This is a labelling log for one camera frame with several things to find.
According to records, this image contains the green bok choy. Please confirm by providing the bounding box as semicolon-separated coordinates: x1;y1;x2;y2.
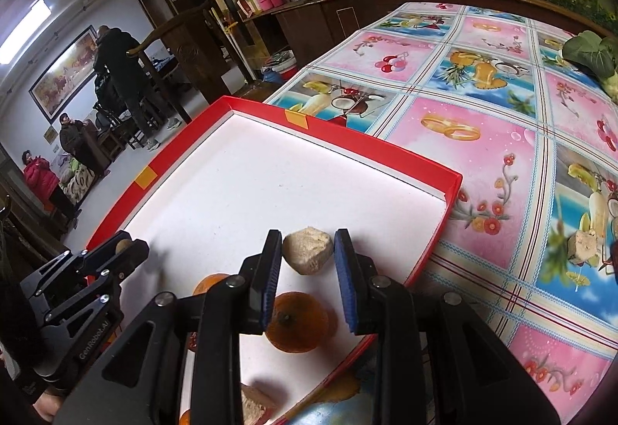
562;30;618;105

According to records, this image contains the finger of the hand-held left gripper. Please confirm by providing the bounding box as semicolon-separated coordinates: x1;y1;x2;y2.
19;232;132;305
41;239;150;326

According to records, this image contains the carved wooden chair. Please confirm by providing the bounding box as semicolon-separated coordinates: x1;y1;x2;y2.
126;0;258;127

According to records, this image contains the printed blanket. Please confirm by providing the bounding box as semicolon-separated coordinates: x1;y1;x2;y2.
60;159;102;206

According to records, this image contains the beige spongy chunk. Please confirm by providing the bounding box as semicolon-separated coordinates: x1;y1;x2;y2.
240;382;281;425
566;229;600;262
282;226;335;276

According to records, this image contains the large orange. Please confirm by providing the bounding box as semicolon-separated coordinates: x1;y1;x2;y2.
265;291;339;355

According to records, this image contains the framed wall painting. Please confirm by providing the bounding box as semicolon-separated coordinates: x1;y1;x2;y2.
29;25;100;124

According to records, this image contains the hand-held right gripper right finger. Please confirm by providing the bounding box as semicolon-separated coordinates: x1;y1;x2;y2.
334;228;563;425

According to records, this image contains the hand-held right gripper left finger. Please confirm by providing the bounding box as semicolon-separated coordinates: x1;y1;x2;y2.
53;228;285;425

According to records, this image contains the ceiling light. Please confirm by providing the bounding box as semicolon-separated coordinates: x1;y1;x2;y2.
0;0;52;64

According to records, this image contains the red bucket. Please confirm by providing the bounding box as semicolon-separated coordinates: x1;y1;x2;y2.
263;51;298;81

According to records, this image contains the person's left hand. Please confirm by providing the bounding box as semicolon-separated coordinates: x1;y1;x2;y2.
29;393;66;424

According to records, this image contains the red cardboard box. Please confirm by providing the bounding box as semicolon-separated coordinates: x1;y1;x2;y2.
84;95;463;425

